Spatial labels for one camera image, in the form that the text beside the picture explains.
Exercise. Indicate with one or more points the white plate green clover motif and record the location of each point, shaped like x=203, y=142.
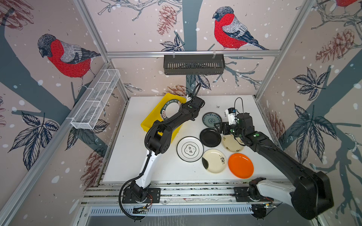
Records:
x=190, y=149

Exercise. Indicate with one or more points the black glossy plate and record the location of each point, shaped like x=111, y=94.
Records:
x=210, y=137

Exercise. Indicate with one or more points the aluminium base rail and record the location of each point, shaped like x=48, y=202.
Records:
x=174, y=199

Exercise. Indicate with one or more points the white wire mesh basket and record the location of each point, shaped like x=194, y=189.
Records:
x=91, y=109

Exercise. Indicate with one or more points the aluminium frame post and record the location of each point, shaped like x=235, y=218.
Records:
x=291, y=35

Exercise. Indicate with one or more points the orange plate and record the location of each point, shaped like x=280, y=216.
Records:
x=240, y=166

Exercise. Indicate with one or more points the green-rimmed plate edge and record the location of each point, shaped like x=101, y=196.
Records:
x=170, y=108

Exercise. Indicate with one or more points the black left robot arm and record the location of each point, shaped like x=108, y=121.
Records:
x=157, y=141

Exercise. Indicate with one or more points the blue floral green plate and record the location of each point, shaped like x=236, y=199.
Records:
x=210, y=119

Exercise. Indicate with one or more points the cream plate under right gripper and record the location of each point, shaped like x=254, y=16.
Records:
x=232, y=144

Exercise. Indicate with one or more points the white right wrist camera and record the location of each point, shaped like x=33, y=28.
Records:
x=231, y=115

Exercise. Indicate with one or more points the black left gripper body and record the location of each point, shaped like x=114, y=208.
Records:
x=197, y=113

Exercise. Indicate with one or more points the black hanging basket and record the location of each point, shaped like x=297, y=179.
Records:
x=207, y=64

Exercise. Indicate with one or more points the cream plate black brushstroke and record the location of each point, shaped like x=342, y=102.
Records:
x=214, y=161

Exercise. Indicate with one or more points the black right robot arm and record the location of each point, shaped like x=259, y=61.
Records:
x=310, y=192

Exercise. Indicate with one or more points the yellow plastic bin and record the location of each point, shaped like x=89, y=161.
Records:
x=155, y=113

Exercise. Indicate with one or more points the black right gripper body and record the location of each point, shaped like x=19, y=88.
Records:
x=234, y=129

